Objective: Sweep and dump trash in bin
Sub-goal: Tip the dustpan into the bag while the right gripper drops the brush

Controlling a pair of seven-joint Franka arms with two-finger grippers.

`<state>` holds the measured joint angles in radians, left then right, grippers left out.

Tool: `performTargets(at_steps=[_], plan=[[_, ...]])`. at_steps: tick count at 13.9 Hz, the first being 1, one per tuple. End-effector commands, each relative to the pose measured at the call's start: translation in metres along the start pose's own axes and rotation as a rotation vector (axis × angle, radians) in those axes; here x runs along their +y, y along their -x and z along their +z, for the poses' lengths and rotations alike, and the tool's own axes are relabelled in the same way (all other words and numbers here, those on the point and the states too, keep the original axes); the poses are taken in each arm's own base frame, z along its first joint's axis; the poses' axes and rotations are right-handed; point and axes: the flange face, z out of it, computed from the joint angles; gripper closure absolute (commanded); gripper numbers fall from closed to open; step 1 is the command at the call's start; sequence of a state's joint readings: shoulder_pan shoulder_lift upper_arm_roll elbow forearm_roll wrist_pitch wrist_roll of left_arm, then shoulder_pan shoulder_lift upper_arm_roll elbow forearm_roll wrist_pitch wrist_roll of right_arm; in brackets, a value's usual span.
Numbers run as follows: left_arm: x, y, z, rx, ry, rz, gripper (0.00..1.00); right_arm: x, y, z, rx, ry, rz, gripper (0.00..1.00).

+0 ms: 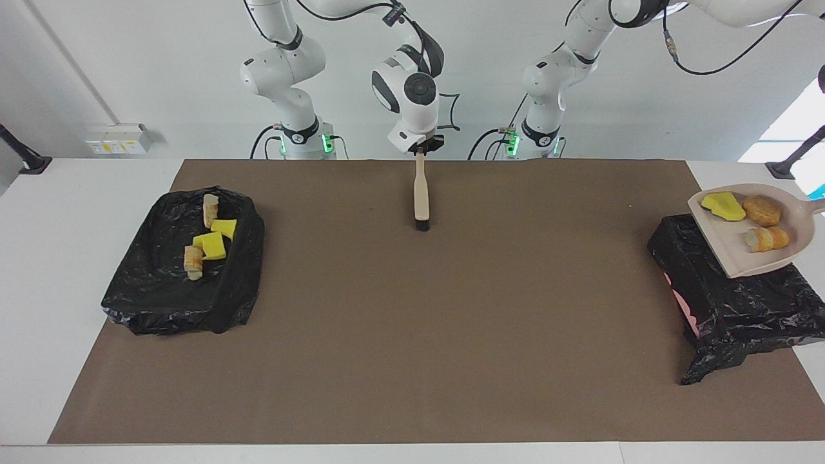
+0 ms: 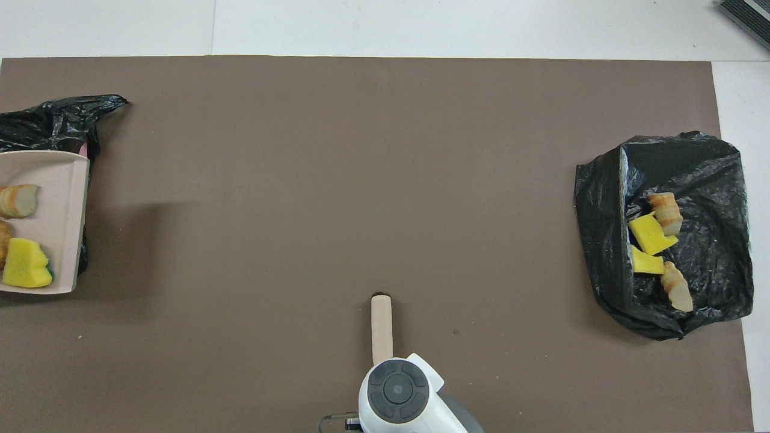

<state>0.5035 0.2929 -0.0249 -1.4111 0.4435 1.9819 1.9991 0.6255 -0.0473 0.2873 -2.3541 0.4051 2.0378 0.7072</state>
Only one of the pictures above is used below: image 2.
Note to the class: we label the beige plastic dustpan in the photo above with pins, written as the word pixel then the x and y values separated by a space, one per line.
pixel 60 228

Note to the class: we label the brown table mat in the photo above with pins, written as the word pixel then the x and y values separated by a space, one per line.
pixel 301 180

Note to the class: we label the beige hand brush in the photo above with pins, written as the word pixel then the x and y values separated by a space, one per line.
pixel 382 331

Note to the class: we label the black bag lined pink bin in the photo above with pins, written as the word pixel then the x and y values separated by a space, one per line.
pixel 60 117

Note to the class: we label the notched yellow sponge piece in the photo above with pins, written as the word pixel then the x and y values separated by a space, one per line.
pixel 649 236

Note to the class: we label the dark grey ribbed box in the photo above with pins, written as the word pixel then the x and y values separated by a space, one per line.
pixel 752 15

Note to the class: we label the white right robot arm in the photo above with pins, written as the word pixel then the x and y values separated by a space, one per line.
pixel 397 391

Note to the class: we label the brown bread nugget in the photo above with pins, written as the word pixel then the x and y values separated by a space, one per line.
pixel 5 243

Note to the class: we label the pale crusty bread chunk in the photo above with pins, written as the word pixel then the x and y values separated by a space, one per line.
pixel 677 288
pixel 665 210

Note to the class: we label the striped bread roll piece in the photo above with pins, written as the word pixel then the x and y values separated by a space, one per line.
pixel 18 201

